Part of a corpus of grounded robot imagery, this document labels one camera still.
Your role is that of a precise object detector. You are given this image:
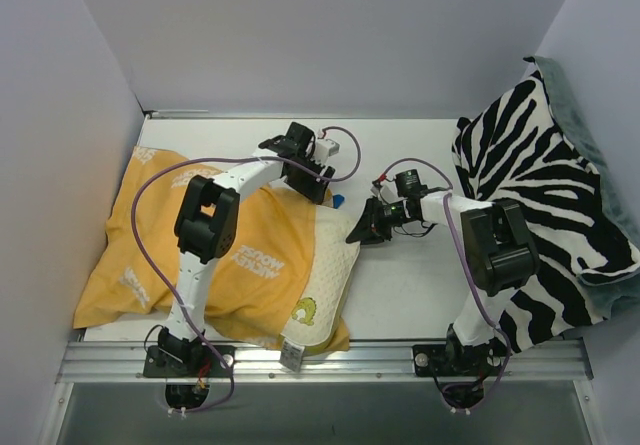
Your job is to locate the cream quilted pillow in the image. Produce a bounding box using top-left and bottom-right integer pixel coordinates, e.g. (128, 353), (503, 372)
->
(279, 206), (360, 373)

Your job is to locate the yellow pillowcase with blue lining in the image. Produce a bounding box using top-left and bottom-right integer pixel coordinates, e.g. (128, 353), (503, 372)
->
(72, 145), (351, 354)

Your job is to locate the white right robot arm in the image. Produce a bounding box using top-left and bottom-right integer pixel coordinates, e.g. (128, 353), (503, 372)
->
(346, 169), (540, 374)

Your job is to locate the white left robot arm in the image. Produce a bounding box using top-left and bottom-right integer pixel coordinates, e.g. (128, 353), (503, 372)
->
(158, 122), (340, 376)

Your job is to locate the zebra striped blanket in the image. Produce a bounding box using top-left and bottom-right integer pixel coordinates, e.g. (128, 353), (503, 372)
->
(452, 71), (639, 353)

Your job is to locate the grey green towel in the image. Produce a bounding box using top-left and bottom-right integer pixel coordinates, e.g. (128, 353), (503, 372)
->
(522, 55), (640, 322)

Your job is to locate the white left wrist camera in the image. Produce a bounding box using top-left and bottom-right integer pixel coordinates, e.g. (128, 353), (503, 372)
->
(311, 130), (340, 164)

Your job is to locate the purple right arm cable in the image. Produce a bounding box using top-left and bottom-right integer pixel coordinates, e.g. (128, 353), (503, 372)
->
(372, 157), (511, 413)

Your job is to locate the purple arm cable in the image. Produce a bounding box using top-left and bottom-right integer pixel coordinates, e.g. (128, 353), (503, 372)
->
(372, 157), (511, 413)
(130, 127), (362, 414)

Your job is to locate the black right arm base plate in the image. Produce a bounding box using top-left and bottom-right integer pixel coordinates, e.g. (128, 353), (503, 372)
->
(412, 343), (504, 378)

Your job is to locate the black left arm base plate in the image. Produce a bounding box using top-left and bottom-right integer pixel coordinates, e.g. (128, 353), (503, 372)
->
(142, 345), (230, 379)

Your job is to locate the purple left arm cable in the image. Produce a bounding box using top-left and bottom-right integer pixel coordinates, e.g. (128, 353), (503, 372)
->
(130, 127), (362, 414)

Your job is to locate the aluminium front rail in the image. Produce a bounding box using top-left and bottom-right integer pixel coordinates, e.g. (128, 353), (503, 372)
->
(56, 340), (593, 384)

